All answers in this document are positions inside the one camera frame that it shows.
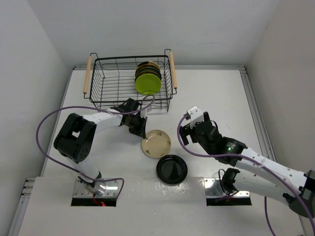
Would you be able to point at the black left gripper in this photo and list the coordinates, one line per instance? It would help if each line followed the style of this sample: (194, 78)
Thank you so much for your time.
(140, 130)

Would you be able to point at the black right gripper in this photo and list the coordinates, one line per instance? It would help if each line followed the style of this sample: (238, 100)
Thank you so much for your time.
(185, 131)

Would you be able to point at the beige plate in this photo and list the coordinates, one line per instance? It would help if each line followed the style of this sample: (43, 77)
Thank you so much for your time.
(156, 145)

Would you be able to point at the lime green plate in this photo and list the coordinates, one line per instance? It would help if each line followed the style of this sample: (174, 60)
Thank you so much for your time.
(148, 84)

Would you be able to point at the blue floral celadon plate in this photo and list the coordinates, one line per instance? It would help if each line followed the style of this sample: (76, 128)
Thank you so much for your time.
(142, 72)

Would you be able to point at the brown yellow patterned plate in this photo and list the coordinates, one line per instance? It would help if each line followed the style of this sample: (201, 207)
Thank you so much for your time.
(147, 67)
(148, 63)

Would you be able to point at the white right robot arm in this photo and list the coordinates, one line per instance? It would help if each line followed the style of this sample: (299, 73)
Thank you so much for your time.
(249, 170)

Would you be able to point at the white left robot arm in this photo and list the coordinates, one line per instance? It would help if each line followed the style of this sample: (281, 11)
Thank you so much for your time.
(75, 138)

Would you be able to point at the black glossy plate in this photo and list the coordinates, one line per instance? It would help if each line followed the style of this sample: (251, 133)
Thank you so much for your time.
(171, 170)

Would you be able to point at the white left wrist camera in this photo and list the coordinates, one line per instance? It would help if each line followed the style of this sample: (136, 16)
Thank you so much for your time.
(143, 113)

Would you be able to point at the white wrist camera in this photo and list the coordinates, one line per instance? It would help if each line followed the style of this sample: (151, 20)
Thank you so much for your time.
(143, 113)
(195, 115)

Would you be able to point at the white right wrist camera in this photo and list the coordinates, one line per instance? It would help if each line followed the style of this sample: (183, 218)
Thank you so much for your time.
(195, 115)

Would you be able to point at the black wire dish rack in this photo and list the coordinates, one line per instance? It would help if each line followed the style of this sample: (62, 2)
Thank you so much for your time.
(112, 81)

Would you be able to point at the right wooden rack handle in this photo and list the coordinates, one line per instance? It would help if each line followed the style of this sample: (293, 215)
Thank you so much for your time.
(173, 70)

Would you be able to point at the wooden rack handle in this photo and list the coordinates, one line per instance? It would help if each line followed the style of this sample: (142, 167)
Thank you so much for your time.
(87, 75)
(173, 70)

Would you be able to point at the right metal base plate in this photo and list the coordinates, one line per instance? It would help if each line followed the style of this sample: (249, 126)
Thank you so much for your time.
(213, 190)

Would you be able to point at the metal base plate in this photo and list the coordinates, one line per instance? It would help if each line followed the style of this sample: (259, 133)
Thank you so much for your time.
(213, 190)
(100, 189)

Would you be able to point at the left wooden rack handle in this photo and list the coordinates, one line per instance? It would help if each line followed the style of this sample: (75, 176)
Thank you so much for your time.
(87, 75)

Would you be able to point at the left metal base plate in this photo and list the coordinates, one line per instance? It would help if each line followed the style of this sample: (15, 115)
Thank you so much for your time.
(100, 189)

